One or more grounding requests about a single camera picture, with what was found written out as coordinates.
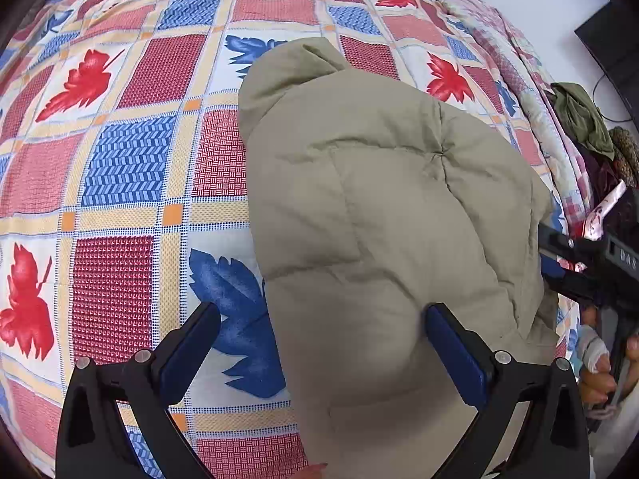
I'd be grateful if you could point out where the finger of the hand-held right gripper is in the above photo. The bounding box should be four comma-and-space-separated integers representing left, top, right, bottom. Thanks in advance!
538, 223, 607, 263
540, 253, 600, 306

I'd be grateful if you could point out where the dark clothes pile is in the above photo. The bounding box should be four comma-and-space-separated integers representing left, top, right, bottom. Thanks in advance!
569, 130, 639, 245

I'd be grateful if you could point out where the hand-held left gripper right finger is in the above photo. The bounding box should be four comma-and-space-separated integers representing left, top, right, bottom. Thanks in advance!
425, 302, 591, 479

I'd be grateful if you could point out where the leaf print checked bedsheet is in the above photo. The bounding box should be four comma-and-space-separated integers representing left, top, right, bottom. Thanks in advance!
0, 0, 575, 479

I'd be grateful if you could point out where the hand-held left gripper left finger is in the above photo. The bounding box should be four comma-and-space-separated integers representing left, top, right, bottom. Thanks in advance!
55, 301, 222, 479

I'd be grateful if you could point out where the olive green cloth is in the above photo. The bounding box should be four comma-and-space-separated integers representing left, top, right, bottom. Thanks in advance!
550, 82, 616, 158

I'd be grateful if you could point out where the pink ribbon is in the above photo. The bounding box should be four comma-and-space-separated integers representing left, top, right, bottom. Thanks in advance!
581, 180, 628, 241

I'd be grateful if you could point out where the brown knitted cloth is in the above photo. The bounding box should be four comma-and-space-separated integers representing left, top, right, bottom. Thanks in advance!
609, 126, 639, 188

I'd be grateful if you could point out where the khaki puffer jacket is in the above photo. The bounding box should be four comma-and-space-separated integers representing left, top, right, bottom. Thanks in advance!
238, 39, 562, 479

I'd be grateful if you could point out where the pale floral quilt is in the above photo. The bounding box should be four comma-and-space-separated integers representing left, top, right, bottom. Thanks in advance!
428, 0, 596, 230

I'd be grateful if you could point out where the person's right hand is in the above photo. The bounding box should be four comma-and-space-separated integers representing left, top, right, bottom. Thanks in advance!
574, 304, 639, 421

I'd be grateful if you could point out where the black flat screen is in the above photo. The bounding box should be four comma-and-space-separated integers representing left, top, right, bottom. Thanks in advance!
574, 2, 639, 121

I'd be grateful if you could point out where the black cable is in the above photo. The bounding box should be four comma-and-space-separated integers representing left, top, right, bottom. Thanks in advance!
593, 72, 636, 123

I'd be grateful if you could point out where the white cloth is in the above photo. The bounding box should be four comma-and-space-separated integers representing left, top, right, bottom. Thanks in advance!
588, 399, 639, 479

